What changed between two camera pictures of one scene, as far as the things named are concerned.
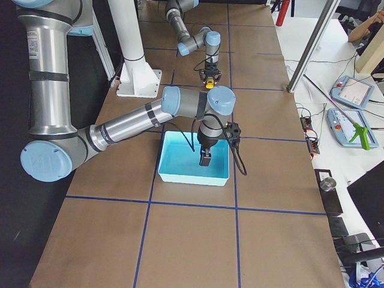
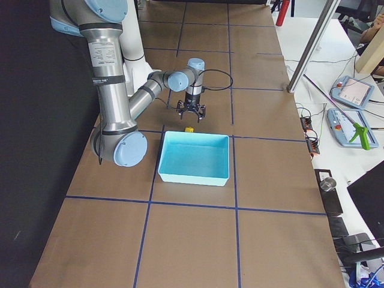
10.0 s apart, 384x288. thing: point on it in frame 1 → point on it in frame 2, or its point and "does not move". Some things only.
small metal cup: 327,184 does not move
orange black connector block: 312,143 does not move
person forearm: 362,31 → 366,35
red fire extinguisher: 284,8 does not move
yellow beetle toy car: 210,83 → 189,129
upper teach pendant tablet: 353,92 does not move
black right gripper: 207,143 → 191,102
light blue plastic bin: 179,163 does not move
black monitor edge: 367,194 does not move
